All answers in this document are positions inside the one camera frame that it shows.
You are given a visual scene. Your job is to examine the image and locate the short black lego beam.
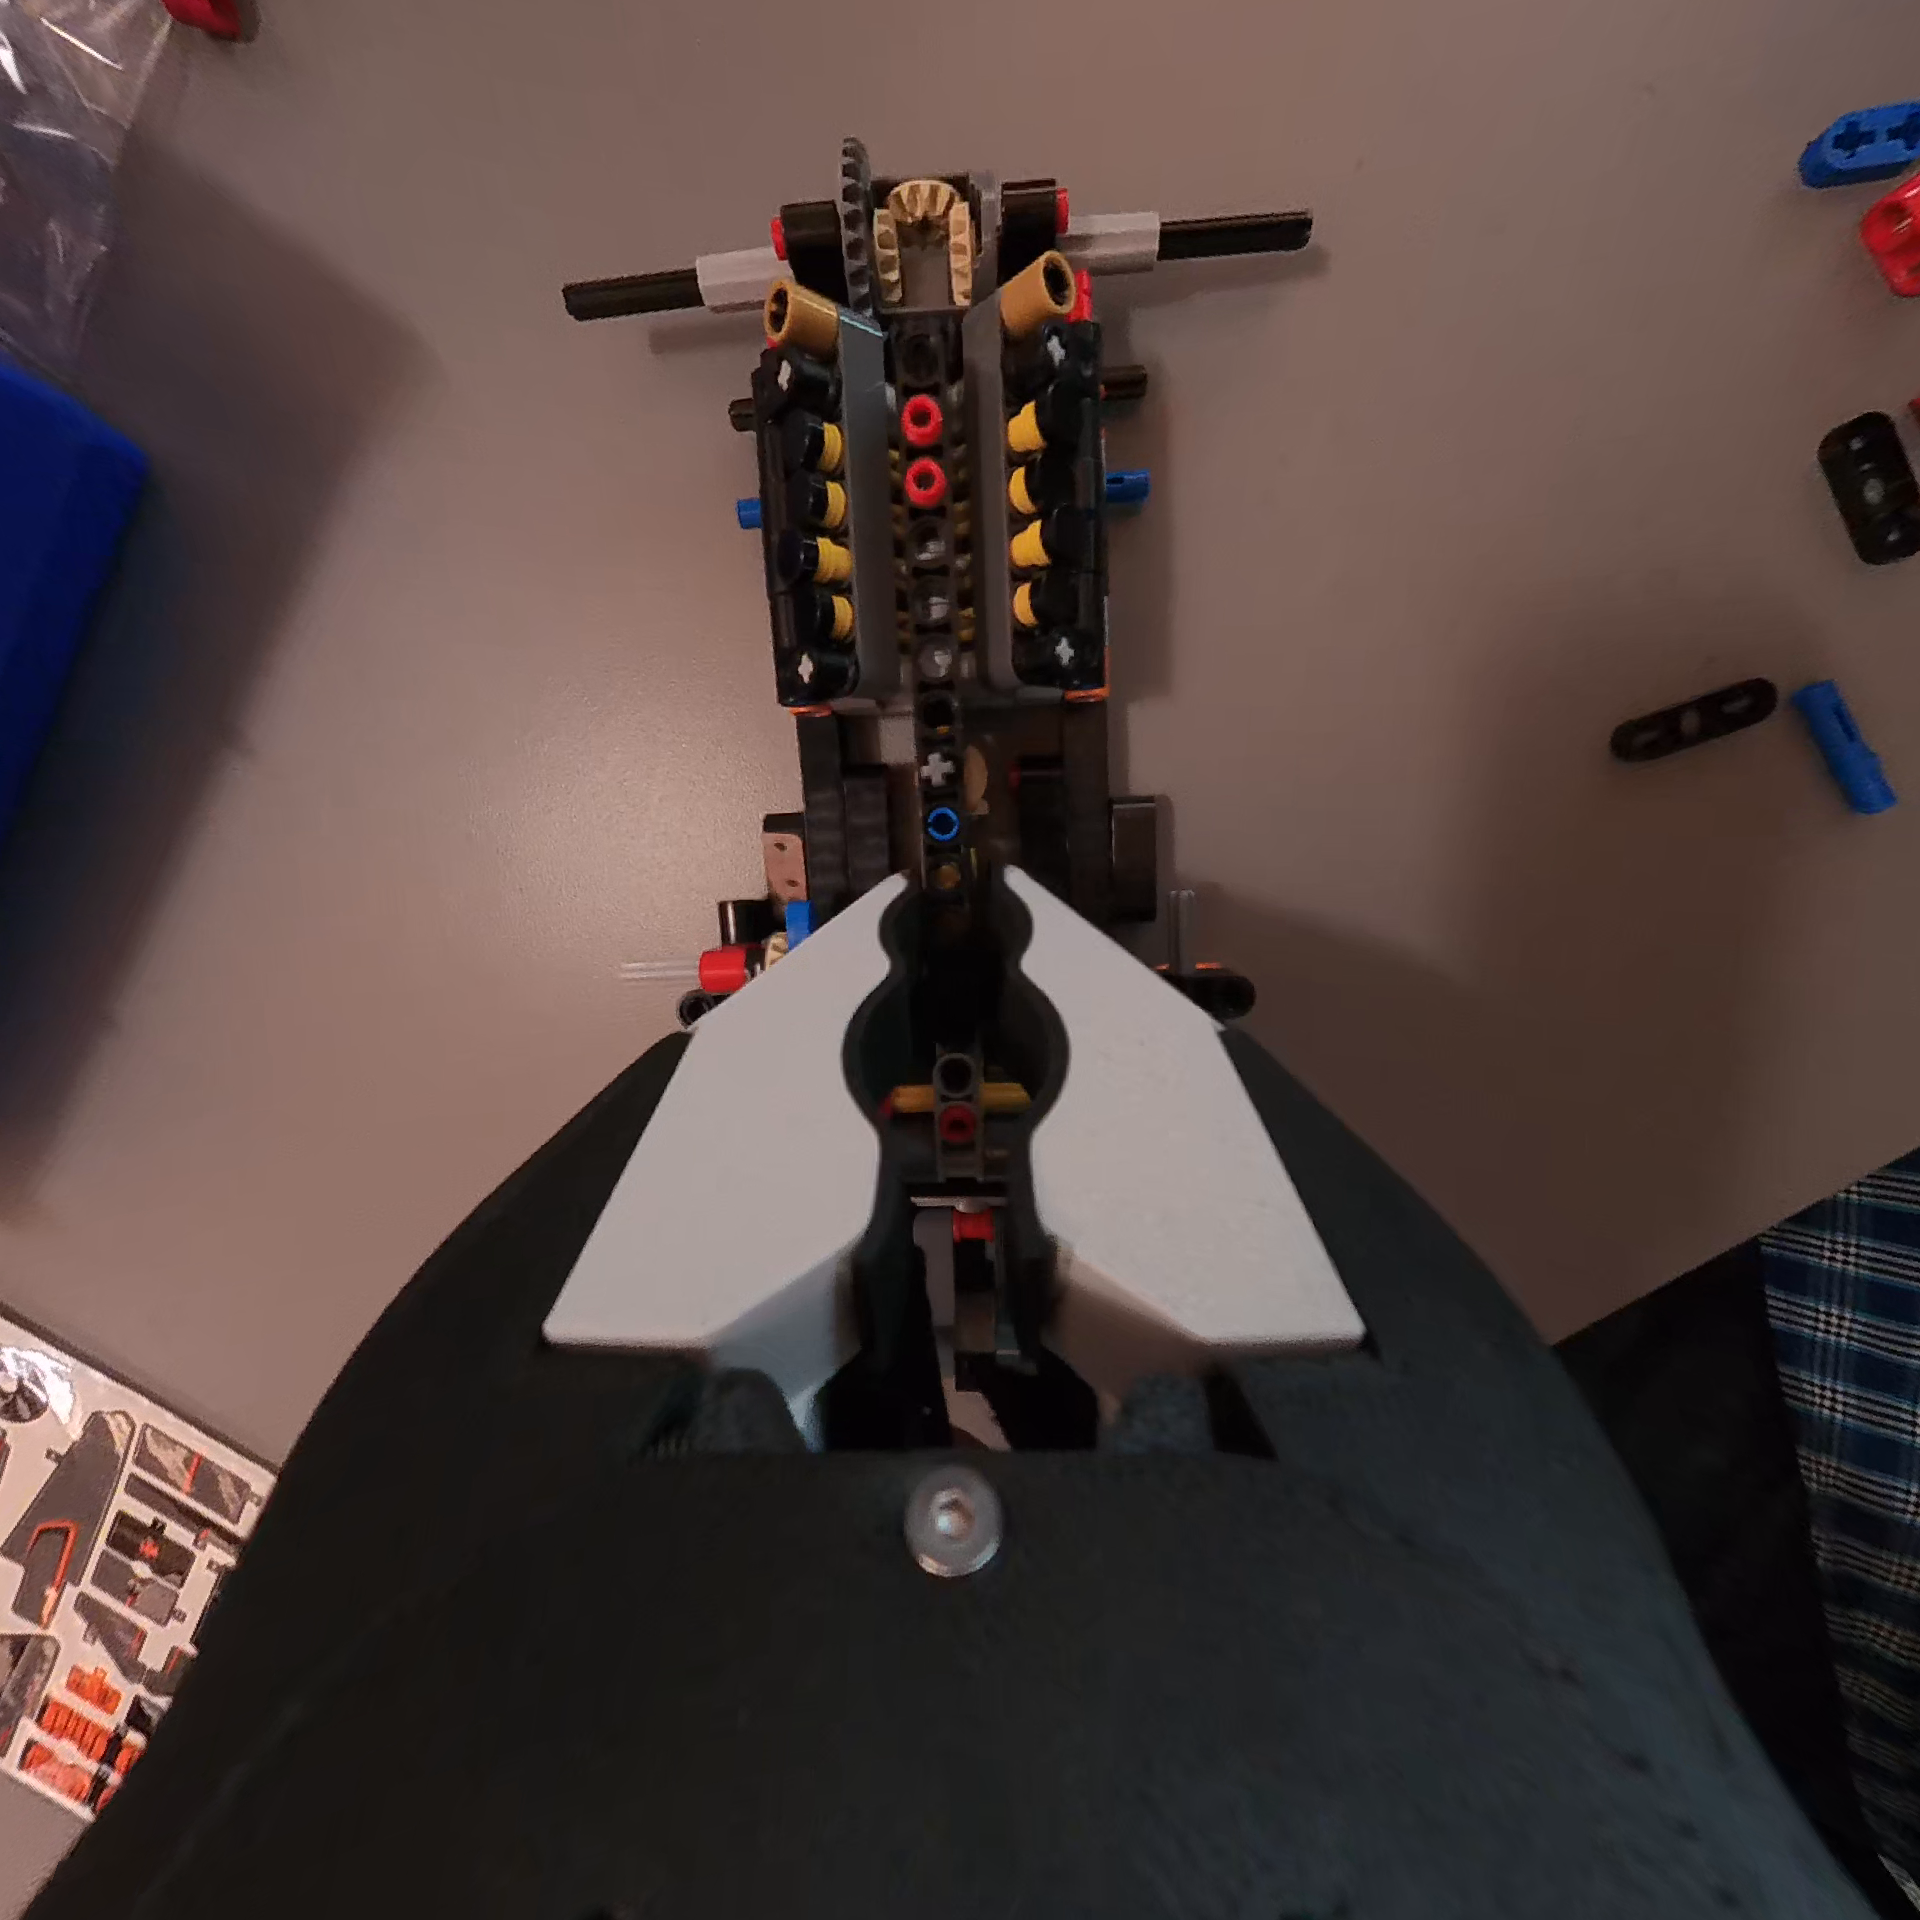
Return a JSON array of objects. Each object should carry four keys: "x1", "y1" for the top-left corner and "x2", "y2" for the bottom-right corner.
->
[{"x1": 1820, "y1": 413, "x2": 1920, "y2": 566}]

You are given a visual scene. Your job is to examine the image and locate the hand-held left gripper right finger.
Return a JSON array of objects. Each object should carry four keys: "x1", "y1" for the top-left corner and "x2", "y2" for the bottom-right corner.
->
[{"x1": 996, "y1": 862, "x2": 1373, "y2": 1453}]

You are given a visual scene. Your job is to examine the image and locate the clear plastic bag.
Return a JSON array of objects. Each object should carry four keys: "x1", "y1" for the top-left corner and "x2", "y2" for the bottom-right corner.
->
[{"x1": 0, "y1": 0, "x2": 171, "y2": 362}]

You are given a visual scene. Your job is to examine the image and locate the blue box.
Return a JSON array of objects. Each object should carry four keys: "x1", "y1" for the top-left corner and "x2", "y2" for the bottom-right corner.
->
[{"x1": 0, "y1": 358, "x2": 153, "y2": 841}]

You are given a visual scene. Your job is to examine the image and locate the lego technic car chassis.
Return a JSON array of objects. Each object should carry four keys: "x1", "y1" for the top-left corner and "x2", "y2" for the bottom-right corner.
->
[{"x1": 562, "y1": 142, "x2": 1316, "y2": 1440}]

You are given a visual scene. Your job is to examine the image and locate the long blue lego pin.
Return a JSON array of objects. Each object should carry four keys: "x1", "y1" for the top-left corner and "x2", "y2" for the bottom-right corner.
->
[{"x1": 1792, "y1": 681, "x2": 1898, "y2": 814}]

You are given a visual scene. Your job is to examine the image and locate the person's plaid trousers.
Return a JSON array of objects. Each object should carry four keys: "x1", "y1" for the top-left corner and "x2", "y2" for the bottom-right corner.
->
[{"x1": 1760, "y1": 1149, "x2": 1920, "y2": 1892}]

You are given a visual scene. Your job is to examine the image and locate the short blue lego beam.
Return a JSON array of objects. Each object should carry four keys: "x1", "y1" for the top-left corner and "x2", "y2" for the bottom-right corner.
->
[{"x1": 1798, "y1": 101, "x2": 1920, "y2": 191}]

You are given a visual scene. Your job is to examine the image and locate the lego sticker sheet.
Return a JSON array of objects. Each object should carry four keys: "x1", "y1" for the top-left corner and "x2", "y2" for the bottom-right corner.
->
[{"x1": 0, "y1": 1307, "x2": 277, "y2": 1824}]

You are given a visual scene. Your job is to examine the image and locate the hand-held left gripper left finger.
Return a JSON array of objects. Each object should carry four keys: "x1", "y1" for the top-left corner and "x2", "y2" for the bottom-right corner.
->
[{"x1": 541, "y1": 863, "x2": 922, "y2": 1454}]

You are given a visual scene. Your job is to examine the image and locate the thin black lego liftarm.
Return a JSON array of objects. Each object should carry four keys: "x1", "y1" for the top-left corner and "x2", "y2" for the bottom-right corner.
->
[{"x1": 1607, "y1": 681, "x2": 1779, "y2": 761}]

